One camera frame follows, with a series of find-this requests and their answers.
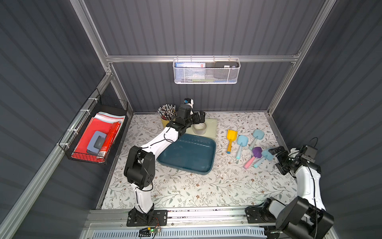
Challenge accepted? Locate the teal plastic storage tray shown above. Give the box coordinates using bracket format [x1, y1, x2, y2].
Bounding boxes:
[157, 134, 216, 175]

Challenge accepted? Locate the white vent grille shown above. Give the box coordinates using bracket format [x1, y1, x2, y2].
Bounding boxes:
[91, 226, 267, 239]

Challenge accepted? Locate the yellow toy shovel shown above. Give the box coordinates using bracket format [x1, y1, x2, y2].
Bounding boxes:
[226, 129, 238, 154]

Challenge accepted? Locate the black device in basket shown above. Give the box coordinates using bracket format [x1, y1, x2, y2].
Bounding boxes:
[213, 61, 240, 81]

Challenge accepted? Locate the bundle of pencils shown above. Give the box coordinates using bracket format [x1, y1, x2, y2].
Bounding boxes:
[158, 104, 176, 121]

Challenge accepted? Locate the small green circuit board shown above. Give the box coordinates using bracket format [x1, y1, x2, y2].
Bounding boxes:
[138, 227, 162, 238]

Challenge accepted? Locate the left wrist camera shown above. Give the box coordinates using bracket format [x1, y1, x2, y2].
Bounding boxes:
[184, 98, 194, 108]

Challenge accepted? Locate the clear tape roll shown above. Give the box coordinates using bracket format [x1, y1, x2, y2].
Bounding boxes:
[192, 122, 207, 135]

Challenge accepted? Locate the red folder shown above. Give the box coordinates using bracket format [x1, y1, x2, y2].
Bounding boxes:
[71, 112, 125, 164]

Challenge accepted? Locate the pale green flat board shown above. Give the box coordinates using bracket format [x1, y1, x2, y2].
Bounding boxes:
[186, 119, 217, 141]

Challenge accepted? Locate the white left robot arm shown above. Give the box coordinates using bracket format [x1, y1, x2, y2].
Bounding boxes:
[124, 98, 206, 215]

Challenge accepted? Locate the light blue shovel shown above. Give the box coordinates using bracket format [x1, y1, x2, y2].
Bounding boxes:
[236, 135, 248, 160]
[249, 129, 265, 150]
[253, 148, 274, 168]

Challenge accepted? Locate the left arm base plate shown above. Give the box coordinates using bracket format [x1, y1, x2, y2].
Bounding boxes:
[126, 208, 168, 227]

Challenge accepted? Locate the blue white box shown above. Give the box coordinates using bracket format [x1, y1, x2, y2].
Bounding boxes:
[174, 62, 206, 84]

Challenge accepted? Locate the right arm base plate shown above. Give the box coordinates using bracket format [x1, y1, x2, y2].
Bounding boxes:
[244, 207, 276, 224]

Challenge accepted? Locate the white mesh wall basket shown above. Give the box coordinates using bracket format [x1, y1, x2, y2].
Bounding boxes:
[173, 58, 241, 85]

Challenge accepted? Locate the purple shovel pink handle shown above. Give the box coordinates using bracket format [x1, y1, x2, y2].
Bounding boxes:
[243, 147, 263, 169]

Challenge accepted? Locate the yellow pencil cup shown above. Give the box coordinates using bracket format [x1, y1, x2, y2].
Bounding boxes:
[161, 117, 170, 128]

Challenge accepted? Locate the grey blue stapler box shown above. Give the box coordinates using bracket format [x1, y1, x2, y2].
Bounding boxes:
[87, 131, 106, 155]

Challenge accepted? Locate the black wire side basket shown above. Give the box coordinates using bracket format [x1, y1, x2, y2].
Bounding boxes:
[58, 92, 128, 165]

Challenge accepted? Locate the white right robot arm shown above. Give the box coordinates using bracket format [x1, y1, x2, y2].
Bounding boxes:
[260, 145, 334, 239]

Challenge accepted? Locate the red book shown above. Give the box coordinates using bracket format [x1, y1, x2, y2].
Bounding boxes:
[97, 121, 121, 159]

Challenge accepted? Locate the aluminium front rail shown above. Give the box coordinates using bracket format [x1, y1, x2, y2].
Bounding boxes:
[86, 206, 326, 225]

